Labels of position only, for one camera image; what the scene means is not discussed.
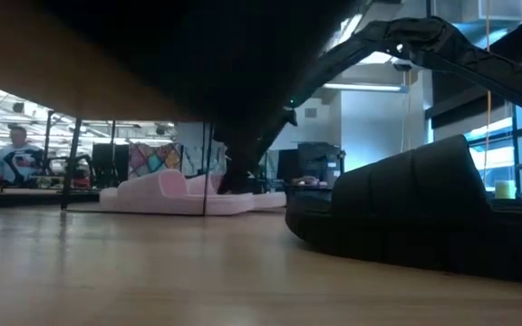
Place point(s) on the person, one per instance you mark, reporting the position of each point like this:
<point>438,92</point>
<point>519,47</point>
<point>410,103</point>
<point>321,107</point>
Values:
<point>14,158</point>

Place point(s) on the long ceiling light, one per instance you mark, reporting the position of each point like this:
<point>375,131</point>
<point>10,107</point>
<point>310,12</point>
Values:
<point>363,87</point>

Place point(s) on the white ceiling unit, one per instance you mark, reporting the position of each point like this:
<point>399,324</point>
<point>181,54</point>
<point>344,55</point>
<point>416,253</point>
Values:
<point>478,10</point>

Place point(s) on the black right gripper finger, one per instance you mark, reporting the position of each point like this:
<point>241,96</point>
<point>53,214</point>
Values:
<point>329,61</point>
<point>340,77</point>

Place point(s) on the colourful patterned panel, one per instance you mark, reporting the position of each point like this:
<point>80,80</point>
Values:
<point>152,160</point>

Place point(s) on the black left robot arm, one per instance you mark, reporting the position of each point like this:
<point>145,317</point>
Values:
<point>206,54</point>

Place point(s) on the black foam slide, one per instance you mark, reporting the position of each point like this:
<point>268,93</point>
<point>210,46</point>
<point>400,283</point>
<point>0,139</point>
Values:
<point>424,213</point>

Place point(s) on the pale green cup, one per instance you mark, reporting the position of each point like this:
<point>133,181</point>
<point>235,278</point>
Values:
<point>505,189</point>

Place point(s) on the wooden shelf with black legs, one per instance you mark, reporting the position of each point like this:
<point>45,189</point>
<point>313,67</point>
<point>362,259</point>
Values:
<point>25,68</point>

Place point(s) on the black background cabinet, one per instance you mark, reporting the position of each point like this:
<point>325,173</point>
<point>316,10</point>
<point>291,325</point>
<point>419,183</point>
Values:
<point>320,163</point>

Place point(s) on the black aluminium table frame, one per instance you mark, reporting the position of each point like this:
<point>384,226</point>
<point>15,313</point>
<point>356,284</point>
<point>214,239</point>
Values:
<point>16,201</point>

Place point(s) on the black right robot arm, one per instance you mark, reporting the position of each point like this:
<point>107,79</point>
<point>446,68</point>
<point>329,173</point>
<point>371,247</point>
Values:
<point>478,63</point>

